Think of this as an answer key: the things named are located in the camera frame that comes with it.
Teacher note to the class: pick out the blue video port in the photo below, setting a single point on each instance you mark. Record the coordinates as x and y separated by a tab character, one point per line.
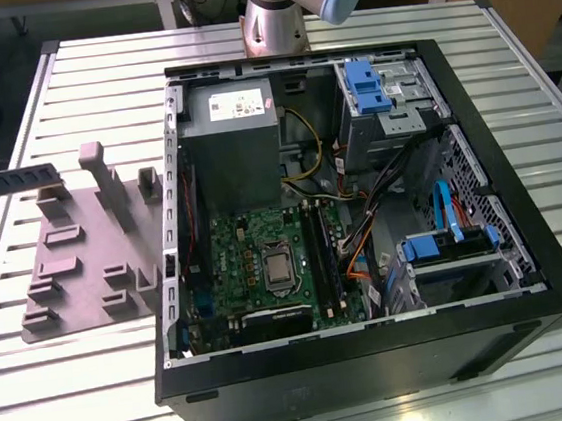
203	306

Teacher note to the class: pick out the blue disk carrier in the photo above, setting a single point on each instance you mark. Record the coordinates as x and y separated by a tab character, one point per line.
421	248

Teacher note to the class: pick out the metal disk bay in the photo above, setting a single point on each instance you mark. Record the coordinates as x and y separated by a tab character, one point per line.
457	265

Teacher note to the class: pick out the green motherboard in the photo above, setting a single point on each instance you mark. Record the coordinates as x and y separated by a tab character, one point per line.
229	246

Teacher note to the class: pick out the black case fan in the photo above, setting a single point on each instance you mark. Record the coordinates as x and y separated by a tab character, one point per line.
198	219

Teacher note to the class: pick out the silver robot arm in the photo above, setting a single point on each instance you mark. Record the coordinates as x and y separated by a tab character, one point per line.
270	15

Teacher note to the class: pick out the grey power supply unit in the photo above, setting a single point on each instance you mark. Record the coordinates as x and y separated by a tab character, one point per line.
231	170

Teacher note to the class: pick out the black graphics card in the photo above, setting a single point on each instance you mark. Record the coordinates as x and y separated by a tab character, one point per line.
278	325

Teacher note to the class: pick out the metal drive cage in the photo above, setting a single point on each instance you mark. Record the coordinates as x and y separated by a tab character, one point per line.
402	122

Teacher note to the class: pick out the silver CPU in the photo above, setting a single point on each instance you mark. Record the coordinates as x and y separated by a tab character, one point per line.
280	269

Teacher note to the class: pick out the grey parts rack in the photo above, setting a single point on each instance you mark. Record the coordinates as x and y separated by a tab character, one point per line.
92	230

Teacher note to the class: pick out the black PC case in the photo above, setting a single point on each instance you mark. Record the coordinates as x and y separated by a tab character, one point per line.
329	381

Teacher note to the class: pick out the white-latched RAM slot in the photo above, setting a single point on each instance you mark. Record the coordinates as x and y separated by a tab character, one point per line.
319	267
343	305

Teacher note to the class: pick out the blue drive bracket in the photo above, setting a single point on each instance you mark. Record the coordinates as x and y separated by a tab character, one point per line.
367	96

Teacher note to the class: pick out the dark green RAM stick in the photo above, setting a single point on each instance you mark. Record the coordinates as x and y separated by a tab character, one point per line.
26	179

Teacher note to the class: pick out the black CPU socket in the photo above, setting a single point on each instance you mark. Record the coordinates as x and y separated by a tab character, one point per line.
277	249

